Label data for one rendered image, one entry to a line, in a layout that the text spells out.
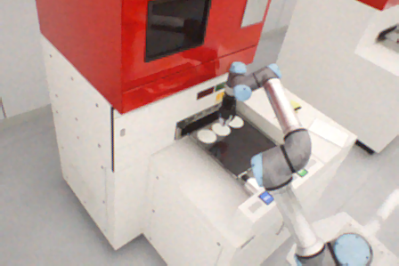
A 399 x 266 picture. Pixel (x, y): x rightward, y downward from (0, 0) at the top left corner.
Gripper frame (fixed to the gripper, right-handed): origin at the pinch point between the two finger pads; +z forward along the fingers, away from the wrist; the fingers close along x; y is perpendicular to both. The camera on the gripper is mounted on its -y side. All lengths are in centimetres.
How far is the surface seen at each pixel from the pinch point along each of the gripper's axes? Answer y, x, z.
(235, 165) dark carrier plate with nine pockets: -17.3, -9.4, 9.3
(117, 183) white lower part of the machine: -30, 46, 26
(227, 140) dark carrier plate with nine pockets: -0.3, -4.1, 9.2
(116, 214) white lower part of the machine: -30, 47, 52
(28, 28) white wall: 79, 148, 15
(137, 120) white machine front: -22.4, 39.3, -11.6
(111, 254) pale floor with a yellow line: -30, 50, 99
